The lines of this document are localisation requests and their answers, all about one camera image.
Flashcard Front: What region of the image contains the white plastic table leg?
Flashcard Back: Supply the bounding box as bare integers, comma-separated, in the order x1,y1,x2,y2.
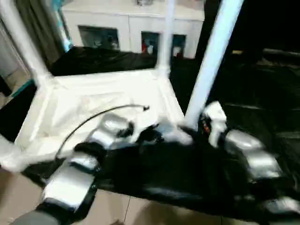
0,135,15,167
185,0,244,129
157,0,176,75
0,0,53,89

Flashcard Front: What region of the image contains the white plastic table top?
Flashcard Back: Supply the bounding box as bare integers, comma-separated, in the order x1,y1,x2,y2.
0,69,195,173

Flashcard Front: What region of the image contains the dark low furniture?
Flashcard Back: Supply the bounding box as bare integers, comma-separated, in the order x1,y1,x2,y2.
257,48,300,68

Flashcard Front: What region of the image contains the black cabinet with gold label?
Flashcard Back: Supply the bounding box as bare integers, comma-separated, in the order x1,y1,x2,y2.
196,0,265,61

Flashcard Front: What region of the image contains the white display cabinet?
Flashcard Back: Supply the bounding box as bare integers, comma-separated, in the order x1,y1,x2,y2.
61,0,205,59

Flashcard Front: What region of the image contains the light blue rack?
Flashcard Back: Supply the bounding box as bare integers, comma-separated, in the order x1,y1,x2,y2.
55,0,73,52

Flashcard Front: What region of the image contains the teal floor mat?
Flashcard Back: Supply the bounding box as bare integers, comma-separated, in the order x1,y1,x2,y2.
11,78,36,97

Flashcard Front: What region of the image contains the grey curtain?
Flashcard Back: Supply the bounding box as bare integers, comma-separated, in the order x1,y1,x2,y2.
16,0,71,66

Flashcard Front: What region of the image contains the black floor stand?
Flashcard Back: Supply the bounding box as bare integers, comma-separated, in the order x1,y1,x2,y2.
0,75,12,97

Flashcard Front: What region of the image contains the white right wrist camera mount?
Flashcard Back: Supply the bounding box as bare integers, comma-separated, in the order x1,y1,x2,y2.
203,101,227,148

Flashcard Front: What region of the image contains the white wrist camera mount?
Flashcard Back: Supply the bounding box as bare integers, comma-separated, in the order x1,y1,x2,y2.
126,110,162,141
203,101,227,148

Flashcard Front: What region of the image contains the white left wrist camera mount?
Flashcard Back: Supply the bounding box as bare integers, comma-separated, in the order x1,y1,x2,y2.
126,110,162,141

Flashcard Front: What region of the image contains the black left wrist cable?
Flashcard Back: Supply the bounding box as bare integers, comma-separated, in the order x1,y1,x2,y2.
55,104,150,160

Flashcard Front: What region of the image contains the grey door frame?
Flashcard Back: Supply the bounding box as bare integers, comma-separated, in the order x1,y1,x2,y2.
0,23,31,78

